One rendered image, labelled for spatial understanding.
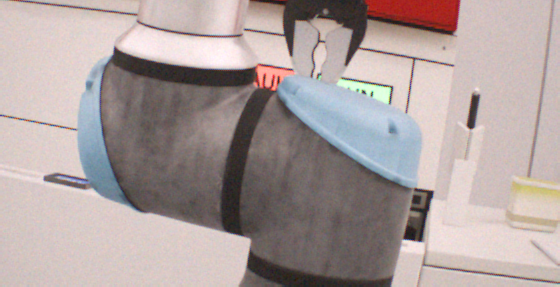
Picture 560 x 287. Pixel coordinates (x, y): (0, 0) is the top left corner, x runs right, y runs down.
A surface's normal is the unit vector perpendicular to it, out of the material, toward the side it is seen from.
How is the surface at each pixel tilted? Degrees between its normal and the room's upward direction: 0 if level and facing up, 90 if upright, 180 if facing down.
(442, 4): 90
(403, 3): 90
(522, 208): 90
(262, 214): 122
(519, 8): 90
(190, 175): 104
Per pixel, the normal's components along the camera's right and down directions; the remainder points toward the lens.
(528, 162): -0.12, 0.04
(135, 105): -0.52, 0.10
